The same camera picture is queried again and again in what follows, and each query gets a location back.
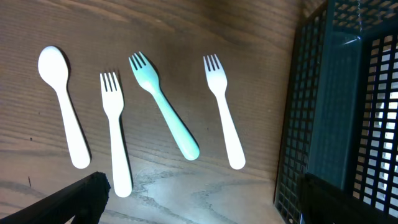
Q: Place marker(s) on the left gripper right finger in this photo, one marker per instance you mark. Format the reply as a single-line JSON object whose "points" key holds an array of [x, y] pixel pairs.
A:
{"points": [[321, 202]]}

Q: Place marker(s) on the black plastic basket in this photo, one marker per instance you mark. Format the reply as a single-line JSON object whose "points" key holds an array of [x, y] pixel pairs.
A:
{"points": [[340, 120]]}

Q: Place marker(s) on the mint green plastic fork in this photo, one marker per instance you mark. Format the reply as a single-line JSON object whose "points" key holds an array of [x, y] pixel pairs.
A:
{"points": [[148, 79]]}

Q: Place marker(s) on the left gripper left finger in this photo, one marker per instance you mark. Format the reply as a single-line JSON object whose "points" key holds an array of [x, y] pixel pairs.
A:
{"points": [[81, 202]]}

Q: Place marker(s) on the white plastic spoon far left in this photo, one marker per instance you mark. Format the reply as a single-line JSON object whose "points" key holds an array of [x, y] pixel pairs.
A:
{"points": [[53, 69]]}

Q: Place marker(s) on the white plastic fork right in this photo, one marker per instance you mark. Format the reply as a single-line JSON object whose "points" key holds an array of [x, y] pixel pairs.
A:
{"points": [[217, 82]]}

